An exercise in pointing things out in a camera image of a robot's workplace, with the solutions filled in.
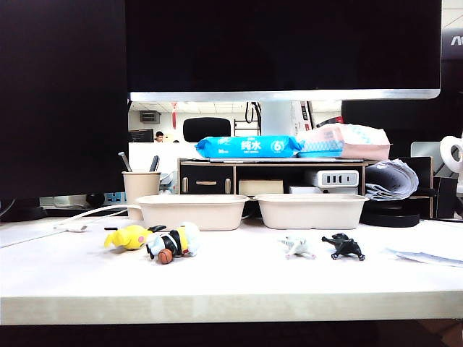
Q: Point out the white-headed basketball player doll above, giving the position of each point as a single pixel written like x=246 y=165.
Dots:
x=177 y=240

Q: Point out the white striped tiger figure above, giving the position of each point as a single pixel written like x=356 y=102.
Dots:
x=296 y=247

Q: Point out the yellow Pikachu doll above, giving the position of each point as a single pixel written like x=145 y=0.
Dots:
x=126 y=236

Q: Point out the black panther figure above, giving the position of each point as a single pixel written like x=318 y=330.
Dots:
x=343 y=246

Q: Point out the small beige box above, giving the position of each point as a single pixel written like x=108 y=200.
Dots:
x=260 y=187

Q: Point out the beige paper pulp box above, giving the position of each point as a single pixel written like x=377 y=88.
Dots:
x=191 y=213
x=311 y=213

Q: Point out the small white box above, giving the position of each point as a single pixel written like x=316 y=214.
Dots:
x=302 y=190

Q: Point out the blue wet wipes pack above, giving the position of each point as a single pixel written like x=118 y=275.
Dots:
x=249 y=146

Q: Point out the black wooden desk shelf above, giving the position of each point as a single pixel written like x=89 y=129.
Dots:
x=195 y=173

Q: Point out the black office chair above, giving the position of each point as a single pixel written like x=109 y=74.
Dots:
x=206 y=128

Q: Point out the white desk partition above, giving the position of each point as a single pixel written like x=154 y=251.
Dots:
x=170 y=152

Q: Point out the black pen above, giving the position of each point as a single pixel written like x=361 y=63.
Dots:
x=155 y=163

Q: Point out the seated person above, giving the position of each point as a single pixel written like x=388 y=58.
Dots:
x=159 y=136

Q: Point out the red hanging knot ornament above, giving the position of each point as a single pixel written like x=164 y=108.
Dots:
x=174 y=114

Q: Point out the beige paper cup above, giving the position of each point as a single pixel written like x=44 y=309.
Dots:
x=141 y=188

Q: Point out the white USB charger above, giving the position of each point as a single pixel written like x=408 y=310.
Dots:
x=336 y=178

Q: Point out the silver pen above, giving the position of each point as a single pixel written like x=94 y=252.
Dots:
x=124 y=160

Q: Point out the blue white power strip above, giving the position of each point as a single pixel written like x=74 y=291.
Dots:
x=115 y=198

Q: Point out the pink tissue pack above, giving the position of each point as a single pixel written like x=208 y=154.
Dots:
x=361 y=142

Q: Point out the black round knob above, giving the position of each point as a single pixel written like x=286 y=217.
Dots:
x=95 y=199

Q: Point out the large black silver-bezel monitor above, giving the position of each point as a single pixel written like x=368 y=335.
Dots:
x=282 y=43

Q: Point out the rolled printed paper stack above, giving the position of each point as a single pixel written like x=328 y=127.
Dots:
x=392 y=179

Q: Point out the black round stand base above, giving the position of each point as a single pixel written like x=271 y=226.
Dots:
x=390 y=217

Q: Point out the blank white paper sheet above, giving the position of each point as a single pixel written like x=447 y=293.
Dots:
x=392 y=250

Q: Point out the plain black monitor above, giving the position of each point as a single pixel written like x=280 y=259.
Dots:
x=54 y=108

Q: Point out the silver metal stand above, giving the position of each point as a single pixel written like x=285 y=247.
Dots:
x=423 y=152

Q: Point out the handwritten white paper sheet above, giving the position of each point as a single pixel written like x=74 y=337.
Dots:
x=434 y=259

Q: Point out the white tape roll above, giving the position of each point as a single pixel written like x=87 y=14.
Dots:
x=450 y=148

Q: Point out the grey wall air conditioner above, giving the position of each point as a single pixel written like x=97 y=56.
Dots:
x=150 y=115

